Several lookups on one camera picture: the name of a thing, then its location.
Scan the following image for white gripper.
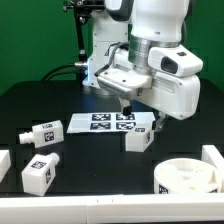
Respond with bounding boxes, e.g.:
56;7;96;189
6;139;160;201
97;56;200;132

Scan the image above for white round stool seat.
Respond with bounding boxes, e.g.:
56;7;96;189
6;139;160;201
154;158;222;194

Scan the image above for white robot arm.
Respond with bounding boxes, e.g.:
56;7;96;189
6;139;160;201
83;0;203;131

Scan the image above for white paper marker sheet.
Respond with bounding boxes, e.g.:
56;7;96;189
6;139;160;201
67;112;156;134

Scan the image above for white left block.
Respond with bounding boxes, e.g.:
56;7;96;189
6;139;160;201
0;150;11;182

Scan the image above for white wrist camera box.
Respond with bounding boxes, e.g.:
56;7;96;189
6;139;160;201
148;45;203;77

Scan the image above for black cables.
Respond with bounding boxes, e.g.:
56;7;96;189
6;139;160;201
41;63;86;82

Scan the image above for white right rail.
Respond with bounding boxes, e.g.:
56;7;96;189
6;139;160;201
201;145;224;193

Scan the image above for white rail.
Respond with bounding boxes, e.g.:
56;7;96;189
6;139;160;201
201;145;224;193
0;193;224;224

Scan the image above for white front rail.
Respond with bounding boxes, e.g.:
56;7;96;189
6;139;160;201
0;193;224;224

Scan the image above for black camera stand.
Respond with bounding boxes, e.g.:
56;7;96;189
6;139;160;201
63;0;105;81

